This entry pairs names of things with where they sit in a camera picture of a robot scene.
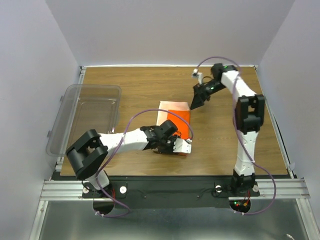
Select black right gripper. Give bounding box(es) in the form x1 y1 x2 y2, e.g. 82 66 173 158
189 80 226 110

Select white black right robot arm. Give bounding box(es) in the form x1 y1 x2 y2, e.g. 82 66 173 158
190 63 265 195

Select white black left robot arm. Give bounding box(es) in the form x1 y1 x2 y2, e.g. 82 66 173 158
65 120 183 197

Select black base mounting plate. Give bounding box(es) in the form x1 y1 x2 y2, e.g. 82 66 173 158
82 175 260 210

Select clear plastic bin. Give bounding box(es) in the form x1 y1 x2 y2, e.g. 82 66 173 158
46 84 122 157

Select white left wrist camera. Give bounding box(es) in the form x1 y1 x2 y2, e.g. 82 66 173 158
173 138 192 154

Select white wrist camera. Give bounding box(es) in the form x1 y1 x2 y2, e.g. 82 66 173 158
173 138 192 154
191 68 204 85

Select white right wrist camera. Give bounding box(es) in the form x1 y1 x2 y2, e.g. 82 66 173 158
191 68 204 85

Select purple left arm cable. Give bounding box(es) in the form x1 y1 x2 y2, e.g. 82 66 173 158
94 109 195 218

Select aluminium frame rail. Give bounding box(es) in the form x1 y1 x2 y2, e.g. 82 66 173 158
40 178 311 201

